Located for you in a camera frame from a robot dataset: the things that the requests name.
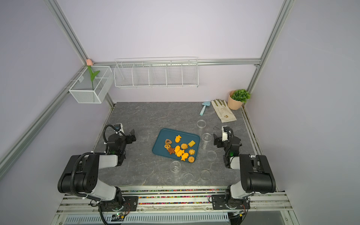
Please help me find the clear jar with cookies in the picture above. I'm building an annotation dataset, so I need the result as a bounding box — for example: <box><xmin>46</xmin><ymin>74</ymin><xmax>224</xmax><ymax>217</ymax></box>
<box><xmin>201</xmin><ymin>133</ymin><xmax>213</xmax><ymax>149</ymax></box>

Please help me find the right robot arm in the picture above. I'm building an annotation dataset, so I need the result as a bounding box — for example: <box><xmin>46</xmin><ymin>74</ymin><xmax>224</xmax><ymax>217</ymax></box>
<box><xmin>209</xmin><ymin>126</ymin><xmax>276</xmax><ymax>210</ymax></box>

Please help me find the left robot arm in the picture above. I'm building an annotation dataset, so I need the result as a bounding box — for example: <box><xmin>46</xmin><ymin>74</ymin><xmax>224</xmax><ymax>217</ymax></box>
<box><xmin>57</xmin><ymin>124</ymin><xmax>138</xmax><ymax>212</ymax></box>

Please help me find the yellow square cracker cookie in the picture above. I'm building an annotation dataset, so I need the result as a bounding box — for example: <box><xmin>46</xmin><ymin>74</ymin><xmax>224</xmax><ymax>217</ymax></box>
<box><xmin>188</xmin><ymin>141</ymin><xmax>196</xmax><ymax>147</ymax></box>

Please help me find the beige gardening glove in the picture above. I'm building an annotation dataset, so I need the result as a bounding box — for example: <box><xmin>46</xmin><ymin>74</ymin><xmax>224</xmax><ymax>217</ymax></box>
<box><xmin>211</xmin><ymin>99</ymin><xmax>237</xmax><ymax>123</ymax></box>

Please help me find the yellow swirl flower cookie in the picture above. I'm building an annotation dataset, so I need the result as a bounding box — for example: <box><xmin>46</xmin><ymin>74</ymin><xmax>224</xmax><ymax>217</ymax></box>
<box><xmin>189</xmin><ymin>149</ymin><xmax>196</xmax><ymax>155</ymax></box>

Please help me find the round brown cookie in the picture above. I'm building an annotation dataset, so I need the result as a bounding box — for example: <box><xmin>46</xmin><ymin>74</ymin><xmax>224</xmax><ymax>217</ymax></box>
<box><xmin>188</xmin><ymin>157</ymin><xmax>195</xmax><ymax>163</ymax></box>

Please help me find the round ridged orange cookie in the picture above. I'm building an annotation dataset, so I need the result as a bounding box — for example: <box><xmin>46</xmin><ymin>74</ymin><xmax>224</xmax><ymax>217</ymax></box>
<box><xmin>181</xmin><ymin>143</ymin><xmax>188</xmax><ymax>150</ymax></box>

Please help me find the teal plastic tray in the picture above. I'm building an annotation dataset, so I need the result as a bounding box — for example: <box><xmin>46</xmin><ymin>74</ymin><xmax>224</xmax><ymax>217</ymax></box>
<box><xmin>152</xmin><ymin>128</ymin><xmax>201</xmax><ymax>163</ymax></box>

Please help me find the brown heart cookie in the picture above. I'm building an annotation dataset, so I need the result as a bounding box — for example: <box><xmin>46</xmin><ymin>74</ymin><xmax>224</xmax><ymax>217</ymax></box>
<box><xmin>165</xmin><ymin>139</ymin><xmax>172</xmax><ymax>145</ymax></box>

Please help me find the light blue garden trowel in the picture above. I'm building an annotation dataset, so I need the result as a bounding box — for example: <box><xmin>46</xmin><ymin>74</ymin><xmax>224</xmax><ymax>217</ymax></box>
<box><xmin>199</xmin><ymin>101</ymin><xmax>211</xmax><ymax>116</ymax></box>

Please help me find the orange fish cookie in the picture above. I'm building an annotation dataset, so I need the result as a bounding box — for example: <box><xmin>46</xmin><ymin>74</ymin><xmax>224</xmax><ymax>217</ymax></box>
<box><xmin>175</xmin><ymin>135</ymin><xmax>182</xmax><ymax>143</ymax></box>

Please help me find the dark brown star cookie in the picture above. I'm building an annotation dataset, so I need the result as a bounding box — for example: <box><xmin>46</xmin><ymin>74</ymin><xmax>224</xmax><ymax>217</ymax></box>
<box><xmin>167</xmin><ymin>148</ymin><xmax>175</xmax><ymax>155</ymax></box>

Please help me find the potted green plant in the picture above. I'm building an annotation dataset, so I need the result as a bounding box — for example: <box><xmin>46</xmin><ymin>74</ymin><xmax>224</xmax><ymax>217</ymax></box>
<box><xmin>228</xmin><ymin>89</ymin><xmax>251</xmax><ymax>110</ymax></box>

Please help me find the pink artificial tulip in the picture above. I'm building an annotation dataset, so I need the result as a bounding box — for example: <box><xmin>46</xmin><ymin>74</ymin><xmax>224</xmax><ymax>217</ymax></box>
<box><xmin>86</xmin><ymin>59</ymin><xmax>100</xmax><ymax>90</ymax></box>

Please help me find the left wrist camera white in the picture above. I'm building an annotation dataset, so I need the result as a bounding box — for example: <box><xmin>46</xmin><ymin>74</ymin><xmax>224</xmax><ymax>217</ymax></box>
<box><xmin>114</xmin><ymin>123</ymin><xmax>125</xmax><ymax>136</ymax></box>

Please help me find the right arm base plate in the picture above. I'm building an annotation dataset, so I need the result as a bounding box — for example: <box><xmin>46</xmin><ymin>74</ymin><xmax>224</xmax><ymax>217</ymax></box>
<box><xmin>209</xmin><ymin>194</ymin><xmax>250</xmax><ymax>210</ymax></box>

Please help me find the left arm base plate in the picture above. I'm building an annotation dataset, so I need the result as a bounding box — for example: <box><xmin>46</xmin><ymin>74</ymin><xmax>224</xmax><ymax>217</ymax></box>
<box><xmin>99</xmin><ymin>196</ymin><xmax>139</xmax><ymax>212</ymax></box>

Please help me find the white mesh wall basket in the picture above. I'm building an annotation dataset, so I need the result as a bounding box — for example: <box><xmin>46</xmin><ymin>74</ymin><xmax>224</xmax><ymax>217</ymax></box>
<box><xmin>69</xmin><ymin>66</ymin><xmax>114</xmax><ymax>104</ymax></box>

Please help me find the white wire wall shelf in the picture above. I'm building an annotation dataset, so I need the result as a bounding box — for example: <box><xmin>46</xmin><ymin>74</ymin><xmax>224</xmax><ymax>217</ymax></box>
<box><xmin>114</xmin><ymin>57</ymin><xmax>199</xmax><ymax>88</ymax></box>

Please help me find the white vented cable duct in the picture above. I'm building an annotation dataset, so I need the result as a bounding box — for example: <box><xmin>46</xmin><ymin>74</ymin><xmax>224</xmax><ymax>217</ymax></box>
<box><xmin>63</xmin><ymin>212</ymin><xmax>230</xmax><ymax>225</ymax></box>

